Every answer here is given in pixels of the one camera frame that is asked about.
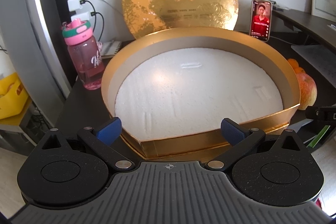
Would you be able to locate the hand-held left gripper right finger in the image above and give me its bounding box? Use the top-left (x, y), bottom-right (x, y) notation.
top-left (206, 118), bottom-right (305, 172)

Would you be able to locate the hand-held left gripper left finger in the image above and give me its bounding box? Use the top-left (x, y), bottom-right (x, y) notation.
top-left (39, 117), bottom-right (135, 172)

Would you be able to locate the red apple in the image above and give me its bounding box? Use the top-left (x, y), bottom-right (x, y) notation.
top-left (296, 72), bottom-right (318, 110)

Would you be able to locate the gold gift box base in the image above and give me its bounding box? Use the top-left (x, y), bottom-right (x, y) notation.
top-left (101, 27), bottom-right (300, 160)

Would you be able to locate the green booklet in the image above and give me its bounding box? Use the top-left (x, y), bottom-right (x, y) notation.
top-left (307, 125), bottom-right (331, 148)

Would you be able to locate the white paper sheet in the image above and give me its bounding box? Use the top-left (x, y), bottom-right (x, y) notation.
top-left (291, 44), bottom-right (336, 83)

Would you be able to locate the white foam insert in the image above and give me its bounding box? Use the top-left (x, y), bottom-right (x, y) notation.
top-left (115, 48), bottom-right (284, 141)

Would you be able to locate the pink water bottle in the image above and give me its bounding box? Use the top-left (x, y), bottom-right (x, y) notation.
top-left (62, 18), bottom-right (105, 90)

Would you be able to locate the spiral notebook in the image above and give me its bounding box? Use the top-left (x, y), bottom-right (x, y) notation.
top-left (99, 40), bottom-right (122, 59)

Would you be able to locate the grey metal rack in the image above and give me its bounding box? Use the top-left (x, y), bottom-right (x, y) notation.
top-left (0, 98), bottom-right (53, 151)

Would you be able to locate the dark raised desk shelf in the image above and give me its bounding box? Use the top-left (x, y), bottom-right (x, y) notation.
top-left (273, 9), bottom-right (336, 54)

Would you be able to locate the yellow plastic basket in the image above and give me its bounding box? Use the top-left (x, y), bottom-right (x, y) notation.
top-left (0, 72), bottom-right (29, 119)

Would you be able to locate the smartphone with lit screen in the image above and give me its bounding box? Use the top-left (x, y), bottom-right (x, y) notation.
top-left (249, 0), bottom-right (272, 43)

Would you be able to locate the white charger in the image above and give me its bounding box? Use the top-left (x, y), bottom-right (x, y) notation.
top-left (68, 0), bottom-right (86, 11)
top-left (75, 11), bottom-right (95, 22)

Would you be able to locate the clear plastic case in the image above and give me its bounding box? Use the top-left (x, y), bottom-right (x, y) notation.
top-left (270, 0), bottom-right (289, 10)

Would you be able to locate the grey monitor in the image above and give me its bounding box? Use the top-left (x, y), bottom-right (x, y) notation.
top-left (0, 0), bottom-right (72, 127)

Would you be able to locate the black charger cable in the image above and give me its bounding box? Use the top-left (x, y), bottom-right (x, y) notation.
top-left (83, 0), bottom-right (97, 14)
top-left (92, 12), bottom-right (105, 43)

